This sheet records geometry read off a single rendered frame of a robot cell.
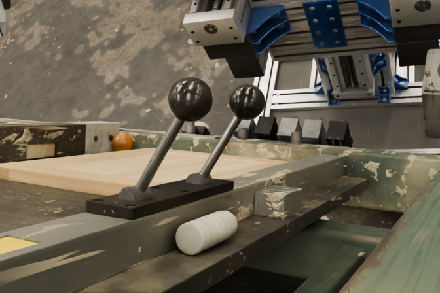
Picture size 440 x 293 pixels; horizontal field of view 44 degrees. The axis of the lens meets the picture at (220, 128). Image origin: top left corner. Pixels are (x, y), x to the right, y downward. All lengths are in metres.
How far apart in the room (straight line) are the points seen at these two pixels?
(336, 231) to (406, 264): 0.46
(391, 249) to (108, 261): 0.21
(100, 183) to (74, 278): 0.38
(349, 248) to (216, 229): 0.31
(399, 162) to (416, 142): 0.84
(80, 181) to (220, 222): 0.32
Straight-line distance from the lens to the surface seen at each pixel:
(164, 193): 0.52
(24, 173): 0.87
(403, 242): 0.40
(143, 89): 2.76
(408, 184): 1.11
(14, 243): 0.39
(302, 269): 0.82
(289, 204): 0.69
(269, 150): 1.17
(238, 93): 0.55
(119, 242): 0.44
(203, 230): 0.49
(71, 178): 0.81
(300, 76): 2.19
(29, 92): 3.22
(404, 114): 2.01
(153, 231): 0.48
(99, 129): 1.29
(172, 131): 0.46
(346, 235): 0.79
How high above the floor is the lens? 1.85
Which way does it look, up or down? 50 degrees down
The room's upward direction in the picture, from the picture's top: 31 degrees counter-clockwise
